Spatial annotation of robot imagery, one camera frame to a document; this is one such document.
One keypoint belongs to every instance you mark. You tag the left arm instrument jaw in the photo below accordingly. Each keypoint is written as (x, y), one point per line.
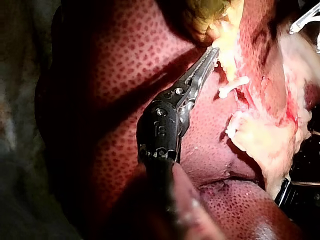
(206, 70)
(197, 67)

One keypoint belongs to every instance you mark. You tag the right arm instrument jaw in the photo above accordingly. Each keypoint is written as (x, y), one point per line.
(303, 20)

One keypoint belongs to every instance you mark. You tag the left arm instrument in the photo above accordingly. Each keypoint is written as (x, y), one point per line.
(160, 125)

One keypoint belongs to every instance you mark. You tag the gallbladder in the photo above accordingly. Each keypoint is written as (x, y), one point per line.
(200, 15)

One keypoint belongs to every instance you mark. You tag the dark left arm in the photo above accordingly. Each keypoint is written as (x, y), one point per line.
(162, 200)

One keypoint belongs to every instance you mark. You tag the white clip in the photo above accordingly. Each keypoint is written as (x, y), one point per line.
(233, 125)
(232, 87)

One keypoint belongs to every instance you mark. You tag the dark red liver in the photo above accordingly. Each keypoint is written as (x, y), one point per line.
(125, 82)

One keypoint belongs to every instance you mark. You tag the pale fatty tissue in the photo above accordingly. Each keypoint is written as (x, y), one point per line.
(265, 140)

